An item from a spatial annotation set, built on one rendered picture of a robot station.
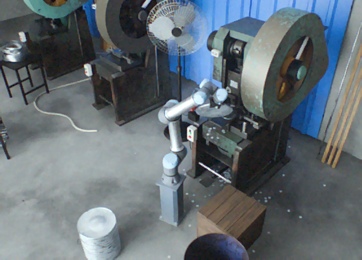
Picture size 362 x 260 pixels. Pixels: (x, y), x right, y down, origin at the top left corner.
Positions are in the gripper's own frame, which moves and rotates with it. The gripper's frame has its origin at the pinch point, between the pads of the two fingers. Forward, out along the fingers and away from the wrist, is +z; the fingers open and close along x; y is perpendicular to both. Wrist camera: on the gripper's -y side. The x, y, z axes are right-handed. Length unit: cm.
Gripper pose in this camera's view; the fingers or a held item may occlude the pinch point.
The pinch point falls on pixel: (216, 105)
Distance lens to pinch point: 263.9
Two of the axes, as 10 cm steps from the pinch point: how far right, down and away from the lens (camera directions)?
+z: -0.9, 1.7, 9.8
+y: -9.9, 0.8, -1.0
